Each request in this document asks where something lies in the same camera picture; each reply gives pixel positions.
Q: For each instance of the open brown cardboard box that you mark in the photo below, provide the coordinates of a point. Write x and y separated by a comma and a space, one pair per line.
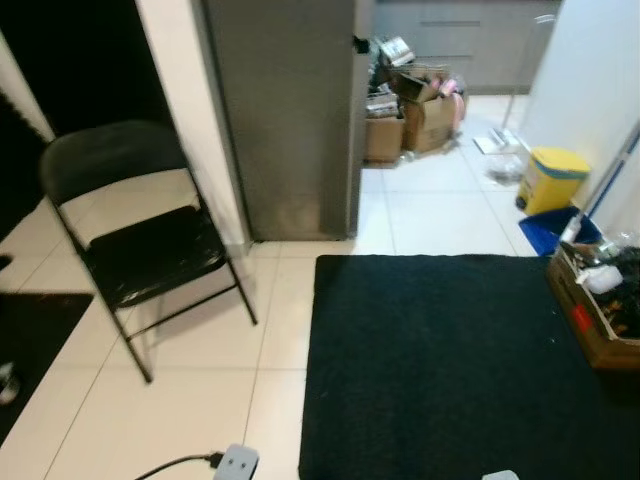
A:
430, 120

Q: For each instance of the black plastic bag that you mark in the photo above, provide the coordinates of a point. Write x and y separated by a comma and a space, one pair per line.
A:
625, 290

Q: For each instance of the white flat floor mop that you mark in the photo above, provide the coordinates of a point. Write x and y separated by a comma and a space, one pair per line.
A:
495, 142

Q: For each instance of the large black floor mat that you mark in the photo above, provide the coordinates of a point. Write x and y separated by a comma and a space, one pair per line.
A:
440, 370

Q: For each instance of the black folding chair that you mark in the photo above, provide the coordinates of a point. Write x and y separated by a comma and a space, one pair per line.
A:
150, 260

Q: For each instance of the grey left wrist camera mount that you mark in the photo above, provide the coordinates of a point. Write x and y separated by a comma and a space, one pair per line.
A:
238, 464

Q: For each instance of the blue dustpan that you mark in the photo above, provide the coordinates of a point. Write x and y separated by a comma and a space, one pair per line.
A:
545, 232

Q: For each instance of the small brown cardboard box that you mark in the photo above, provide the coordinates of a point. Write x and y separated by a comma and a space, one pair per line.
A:
384, 140

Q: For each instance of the clear plastic bag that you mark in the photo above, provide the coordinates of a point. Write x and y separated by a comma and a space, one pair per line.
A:
508, 168

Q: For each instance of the yellow lidded bin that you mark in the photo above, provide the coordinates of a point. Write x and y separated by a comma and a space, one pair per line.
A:
550, 180

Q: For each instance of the cardboard box with red label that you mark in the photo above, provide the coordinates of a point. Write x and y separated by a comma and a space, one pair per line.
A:
585, 330

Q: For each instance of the small black floor mat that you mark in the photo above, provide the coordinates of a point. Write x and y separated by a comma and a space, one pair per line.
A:
35, 340

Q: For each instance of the white packet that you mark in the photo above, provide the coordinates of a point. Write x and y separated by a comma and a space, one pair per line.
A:
602, 279

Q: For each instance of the cardboard flap with white label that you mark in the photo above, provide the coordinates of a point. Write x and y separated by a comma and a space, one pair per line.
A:
397, 50

